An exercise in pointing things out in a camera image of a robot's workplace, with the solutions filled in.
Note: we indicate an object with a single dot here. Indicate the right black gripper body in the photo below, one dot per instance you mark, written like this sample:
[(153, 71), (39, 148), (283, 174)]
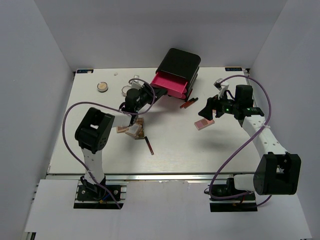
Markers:
[(224, 106)]

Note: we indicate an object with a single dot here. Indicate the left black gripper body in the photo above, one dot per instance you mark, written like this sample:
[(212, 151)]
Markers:
[(145, 97)]

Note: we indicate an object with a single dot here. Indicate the pink blush palette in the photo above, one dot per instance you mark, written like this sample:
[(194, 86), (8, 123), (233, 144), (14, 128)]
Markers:
[(203, 123)]

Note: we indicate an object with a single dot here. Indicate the pink drawer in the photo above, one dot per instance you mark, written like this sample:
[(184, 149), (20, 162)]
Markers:
[(176, 86)]

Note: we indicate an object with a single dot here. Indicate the square palette label side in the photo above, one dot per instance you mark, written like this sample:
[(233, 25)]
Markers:
[(133, 130)]

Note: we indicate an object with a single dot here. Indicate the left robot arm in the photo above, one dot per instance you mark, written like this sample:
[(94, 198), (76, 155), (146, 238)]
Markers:
[(93, 132)]

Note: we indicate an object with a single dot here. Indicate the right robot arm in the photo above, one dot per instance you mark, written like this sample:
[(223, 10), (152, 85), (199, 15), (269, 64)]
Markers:
[(278, 170)]

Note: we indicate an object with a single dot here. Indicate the round gold powder compact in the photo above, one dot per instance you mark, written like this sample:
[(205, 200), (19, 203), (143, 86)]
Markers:
[(102, 87)]

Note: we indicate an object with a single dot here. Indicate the black drawer cabinet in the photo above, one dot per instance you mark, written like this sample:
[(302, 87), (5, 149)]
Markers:
[(183, 64)]

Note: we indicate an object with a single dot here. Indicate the right blue table sticker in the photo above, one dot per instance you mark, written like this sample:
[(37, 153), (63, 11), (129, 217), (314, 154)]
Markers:
[(233, 69)]

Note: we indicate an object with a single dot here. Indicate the blue table sticker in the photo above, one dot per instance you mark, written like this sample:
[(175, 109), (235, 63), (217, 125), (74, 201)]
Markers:
[(233, 69), (84, 71)]

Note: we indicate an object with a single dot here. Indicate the dark red lip gloss tube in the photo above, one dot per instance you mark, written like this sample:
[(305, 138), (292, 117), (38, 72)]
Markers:
[(149, 145)]

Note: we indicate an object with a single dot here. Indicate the left blue table sticker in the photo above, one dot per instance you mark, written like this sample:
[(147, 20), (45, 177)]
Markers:
[(84, 71)]

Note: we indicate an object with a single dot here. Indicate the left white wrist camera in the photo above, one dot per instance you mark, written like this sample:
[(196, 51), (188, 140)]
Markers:
[(135, 82)]

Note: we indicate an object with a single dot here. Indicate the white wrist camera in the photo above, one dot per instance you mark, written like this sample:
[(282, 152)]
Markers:
[(135, 82), (222, 85)]

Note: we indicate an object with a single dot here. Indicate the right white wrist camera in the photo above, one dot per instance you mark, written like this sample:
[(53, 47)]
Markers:
[(222, 85)]

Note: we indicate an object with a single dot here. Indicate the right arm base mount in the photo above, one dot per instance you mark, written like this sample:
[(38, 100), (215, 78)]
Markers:
[(243, 203)]

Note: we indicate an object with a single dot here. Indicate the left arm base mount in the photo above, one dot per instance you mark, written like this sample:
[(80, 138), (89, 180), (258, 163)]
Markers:
[(90, 200)]

